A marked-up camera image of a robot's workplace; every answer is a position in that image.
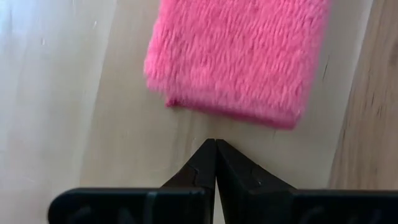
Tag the pink microfiber towel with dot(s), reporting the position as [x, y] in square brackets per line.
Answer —
[236, 62]

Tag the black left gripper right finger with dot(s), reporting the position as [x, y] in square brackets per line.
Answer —
[280, 205]

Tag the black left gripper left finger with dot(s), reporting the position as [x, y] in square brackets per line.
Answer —
[140, 205]

